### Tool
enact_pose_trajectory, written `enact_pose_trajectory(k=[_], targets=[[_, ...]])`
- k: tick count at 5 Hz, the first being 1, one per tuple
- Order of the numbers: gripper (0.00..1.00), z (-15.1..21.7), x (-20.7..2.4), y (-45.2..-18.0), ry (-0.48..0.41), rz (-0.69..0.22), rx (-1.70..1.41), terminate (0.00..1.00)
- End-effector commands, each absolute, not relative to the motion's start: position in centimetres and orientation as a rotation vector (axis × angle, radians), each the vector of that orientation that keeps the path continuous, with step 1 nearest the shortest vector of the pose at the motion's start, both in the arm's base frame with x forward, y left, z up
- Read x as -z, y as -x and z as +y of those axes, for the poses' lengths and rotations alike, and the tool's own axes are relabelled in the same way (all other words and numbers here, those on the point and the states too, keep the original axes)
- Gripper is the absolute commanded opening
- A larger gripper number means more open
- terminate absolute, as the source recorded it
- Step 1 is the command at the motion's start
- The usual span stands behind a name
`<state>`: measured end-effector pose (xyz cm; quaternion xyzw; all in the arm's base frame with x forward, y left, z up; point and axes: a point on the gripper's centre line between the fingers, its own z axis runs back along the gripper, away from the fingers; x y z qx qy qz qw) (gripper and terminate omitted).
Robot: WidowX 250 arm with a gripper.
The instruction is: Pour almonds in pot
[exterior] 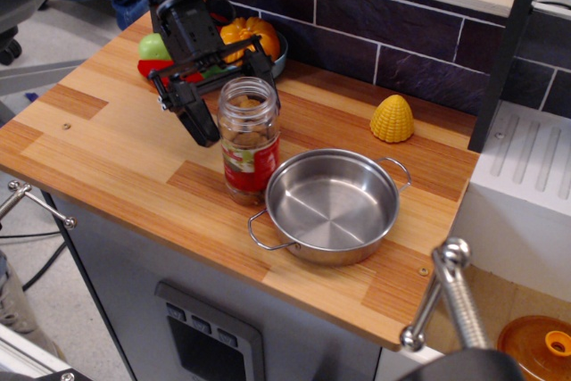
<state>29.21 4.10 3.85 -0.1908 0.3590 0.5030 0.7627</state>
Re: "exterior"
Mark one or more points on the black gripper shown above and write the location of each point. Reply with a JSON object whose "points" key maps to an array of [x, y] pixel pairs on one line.
{"points": [[194, 44]]}

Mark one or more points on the clear jar of almonds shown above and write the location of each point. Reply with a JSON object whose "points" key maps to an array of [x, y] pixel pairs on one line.
{"points": [[248, 121]]}

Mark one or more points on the stainless steel pot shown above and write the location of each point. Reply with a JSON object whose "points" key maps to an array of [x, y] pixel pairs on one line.
{"points": [[331, 206]]}

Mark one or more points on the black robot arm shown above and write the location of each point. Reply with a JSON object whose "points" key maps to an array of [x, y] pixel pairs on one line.
{"points": [[202, 62]]}

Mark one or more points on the orange toy pumpkin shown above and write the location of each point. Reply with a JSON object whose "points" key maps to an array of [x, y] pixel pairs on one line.
{"points": [[242, 29]]}

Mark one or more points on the light blue bowl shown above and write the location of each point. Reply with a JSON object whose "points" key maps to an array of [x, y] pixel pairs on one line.
{"points": [[280, 63]]}

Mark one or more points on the red toy chili pepper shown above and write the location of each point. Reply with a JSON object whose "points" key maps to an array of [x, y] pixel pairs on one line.
{"points": [[146, 66]]}

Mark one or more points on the green toy apple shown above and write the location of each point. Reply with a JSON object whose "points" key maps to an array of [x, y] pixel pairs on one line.
{"points": [[151, 47]]}

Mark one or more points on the yellow toy corn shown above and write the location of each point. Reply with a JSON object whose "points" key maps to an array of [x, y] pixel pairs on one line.
{"points": [[392, 121]]}

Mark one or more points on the office chair base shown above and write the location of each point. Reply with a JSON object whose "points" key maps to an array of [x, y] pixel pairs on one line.
{"points": [[10, 47]]}

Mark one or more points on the grey toy oven panel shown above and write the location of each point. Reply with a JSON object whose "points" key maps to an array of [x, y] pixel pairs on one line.
{"points": [[210, 343]]}

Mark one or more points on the white toy sink drainer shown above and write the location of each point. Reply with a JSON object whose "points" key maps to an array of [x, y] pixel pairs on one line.
{"points": [[527, 156]]}

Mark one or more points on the orange plastic lid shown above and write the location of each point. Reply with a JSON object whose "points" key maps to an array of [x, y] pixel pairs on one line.
{"points": [[540, 345]]}

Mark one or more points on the silver clamp handle left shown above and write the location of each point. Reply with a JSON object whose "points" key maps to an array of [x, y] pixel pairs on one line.
{"points": [[21, 191]]}

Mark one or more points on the black vertical post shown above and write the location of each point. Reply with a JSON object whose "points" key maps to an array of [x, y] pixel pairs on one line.
{"points": [[514, 30]]}

